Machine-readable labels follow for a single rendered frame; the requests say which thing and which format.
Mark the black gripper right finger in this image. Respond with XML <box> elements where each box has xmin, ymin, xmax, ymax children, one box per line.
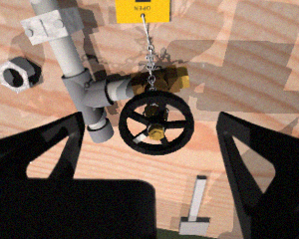
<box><xmin>216</xmin><ymin>112</ymin><xmax>299</xmax><ymax>239</ymax></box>

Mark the silver hex nut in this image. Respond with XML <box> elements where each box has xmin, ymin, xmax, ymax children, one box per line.
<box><xmin>0</xmin><ymin>56</ymin><xmax>38</xmax><ymax>94</ymax></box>

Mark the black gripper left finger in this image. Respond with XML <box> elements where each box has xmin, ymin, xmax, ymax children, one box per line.
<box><xmin>0</xmin><ymin>112</ymin><xmax>86</xmax><ymax>178</ymax></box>

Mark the yellow tag with silver chain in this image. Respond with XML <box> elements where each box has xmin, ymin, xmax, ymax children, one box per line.
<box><xmin>116</xmin><ymin>0</ymin><xmax>169</xmax><ymax>91</ymax></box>

